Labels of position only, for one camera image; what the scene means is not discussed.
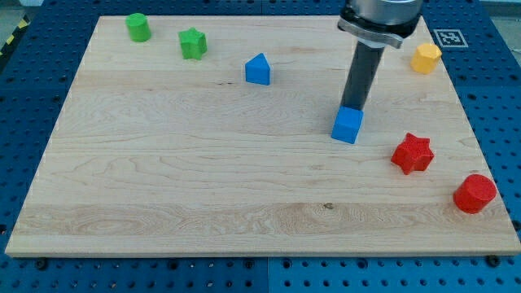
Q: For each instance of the blue cube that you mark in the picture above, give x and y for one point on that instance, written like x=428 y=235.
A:
x=347 y=124

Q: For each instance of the light wooden board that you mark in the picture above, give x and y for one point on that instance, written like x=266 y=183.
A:
x=153 y=155

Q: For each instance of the blue triangular prism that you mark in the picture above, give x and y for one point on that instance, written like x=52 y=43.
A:
x=257 y=70

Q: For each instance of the green star block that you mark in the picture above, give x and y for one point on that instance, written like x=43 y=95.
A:
x=193 y=43

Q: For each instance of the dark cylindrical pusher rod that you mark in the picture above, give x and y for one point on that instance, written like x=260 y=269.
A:
x=364 y=65

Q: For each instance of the red star block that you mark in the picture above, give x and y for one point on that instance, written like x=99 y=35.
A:
x=413 y=154

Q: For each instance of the green cylinder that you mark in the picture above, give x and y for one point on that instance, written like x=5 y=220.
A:
x=138 y=27

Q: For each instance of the yellow hexagonal block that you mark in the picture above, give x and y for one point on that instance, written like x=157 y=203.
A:
x=426 y=57

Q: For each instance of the red cylinder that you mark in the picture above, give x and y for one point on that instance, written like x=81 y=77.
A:
x=474 y=194

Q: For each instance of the white fiducial marker tag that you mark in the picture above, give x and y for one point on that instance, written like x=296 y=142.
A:
x=450 y=38

